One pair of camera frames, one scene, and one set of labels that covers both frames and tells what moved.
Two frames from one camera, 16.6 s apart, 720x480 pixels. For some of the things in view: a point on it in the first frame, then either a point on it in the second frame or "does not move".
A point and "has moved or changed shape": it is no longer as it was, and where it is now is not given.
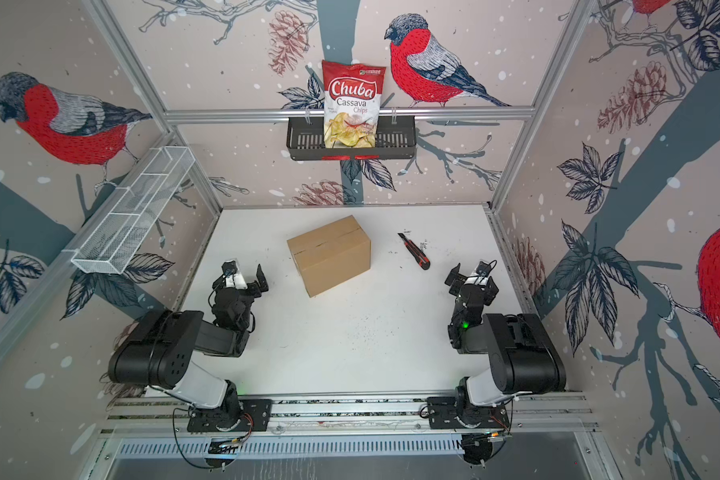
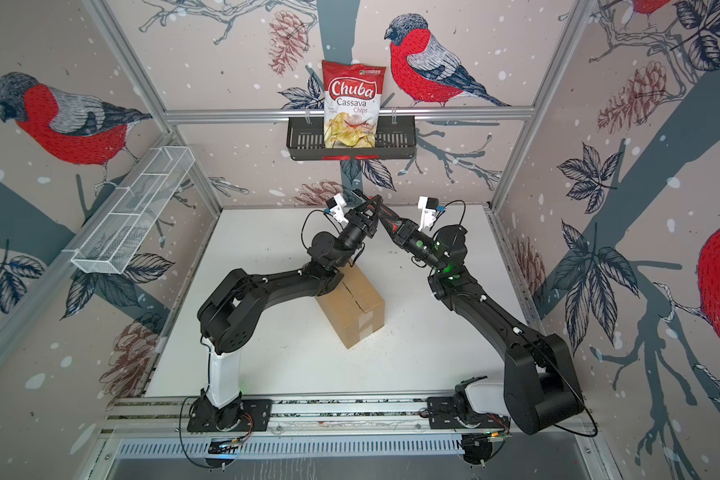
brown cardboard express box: [331, 254] has moved or changed shape
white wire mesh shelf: [117, 235] does not move
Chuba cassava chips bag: [351, 105] does not move
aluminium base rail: [344, 413] does not move
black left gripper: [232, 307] -> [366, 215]
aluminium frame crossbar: [385, 113] does not move
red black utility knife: [418, 254] has moved or changed shape
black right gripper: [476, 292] -> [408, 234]
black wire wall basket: [305, 140] does not move
